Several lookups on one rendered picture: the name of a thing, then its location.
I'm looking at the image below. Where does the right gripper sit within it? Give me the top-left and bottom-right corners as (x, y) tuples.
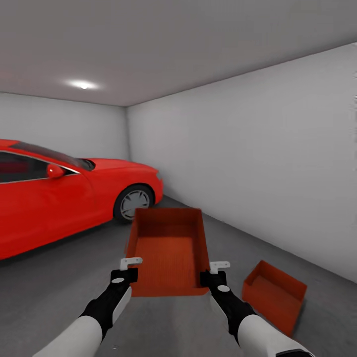
(200, 271), (227, 288)

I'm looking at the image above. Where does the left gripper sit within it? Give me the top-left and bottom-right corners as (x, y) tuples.
(111, 268), (138, 283)

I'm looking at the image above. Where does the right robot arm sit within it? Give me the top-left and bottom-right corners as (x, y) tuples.
(200, 261), (315, 357)

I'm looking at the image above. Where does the storage box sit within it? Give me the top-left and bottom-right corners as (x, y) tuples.
(241, 259), (308, 339)
(125, 208), (210, 297)

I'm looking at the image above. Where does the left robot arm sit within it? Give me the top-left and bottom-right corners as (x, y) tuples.
(32, 257), (143, 357)

